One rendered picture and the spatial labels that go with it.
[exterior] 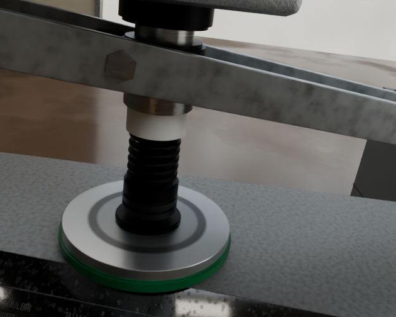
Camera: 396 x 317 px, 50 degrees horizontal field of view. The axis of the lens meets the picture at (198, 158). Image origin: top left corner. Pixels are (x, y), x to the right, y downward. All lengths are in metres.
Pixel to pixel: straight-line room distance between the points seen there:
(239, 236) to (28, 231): 0.28
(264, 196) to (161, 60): 0.37
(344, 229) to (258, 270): 0.19
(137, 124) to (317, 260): 0.30
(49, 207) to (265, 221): 0.31
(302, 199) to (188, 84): 0.38
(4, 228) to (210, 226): 0.26
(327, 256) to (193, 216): 0.19
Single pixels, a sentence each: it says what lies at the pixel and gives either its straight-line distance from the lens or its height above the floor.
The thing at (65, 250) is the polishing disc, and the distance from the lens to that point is 0.52.
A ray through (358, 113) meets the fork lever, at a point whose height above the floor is 1.02.
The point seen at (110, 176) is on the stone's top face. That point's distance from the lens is 0.72.
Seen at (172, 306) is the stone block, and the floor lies 0.80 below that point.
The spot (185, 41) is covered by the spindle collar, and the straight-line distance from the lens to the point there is 0.45.
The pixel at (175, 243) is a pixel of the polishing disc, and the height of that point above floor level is 0.85.
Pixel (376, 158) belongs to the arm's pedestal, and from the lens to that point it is 1.79.
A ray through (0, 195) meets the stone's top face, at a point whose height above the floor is 0.82.
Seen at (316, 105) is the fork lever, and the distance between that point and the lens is 0.49.
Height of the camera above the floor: 1.15
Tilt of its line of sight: 23 degrees down
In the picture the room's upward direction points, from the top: 8 degrees clockwise
